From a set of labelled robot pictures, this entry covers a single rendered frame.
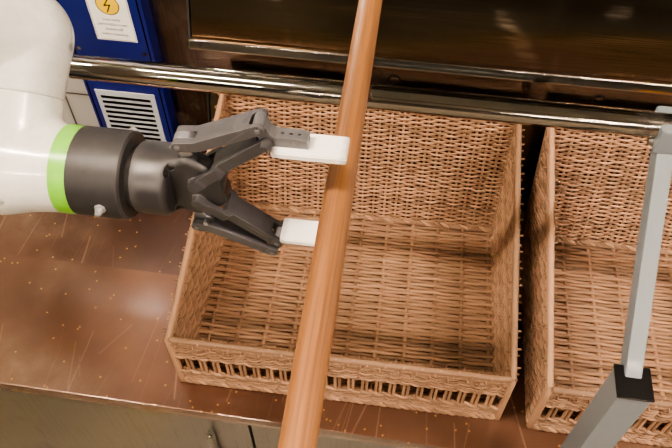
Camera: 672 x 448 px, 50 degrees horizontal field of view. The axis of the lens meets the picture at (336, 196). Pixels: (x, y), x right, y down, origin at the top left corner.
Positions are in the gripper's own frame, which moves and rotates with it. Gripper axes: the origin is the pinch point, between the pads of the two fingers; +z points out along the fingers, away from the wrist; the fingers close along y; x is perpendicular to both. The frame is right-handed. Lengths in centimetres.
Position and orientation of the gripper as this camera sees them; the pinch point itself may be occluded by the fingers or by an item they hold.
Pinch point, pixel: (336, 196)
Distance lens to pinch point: 71.7
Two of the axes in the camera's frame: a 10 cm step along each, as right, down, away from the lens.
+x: -1.3, 7.7, -6.2
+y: 0.0, 6.3, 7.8
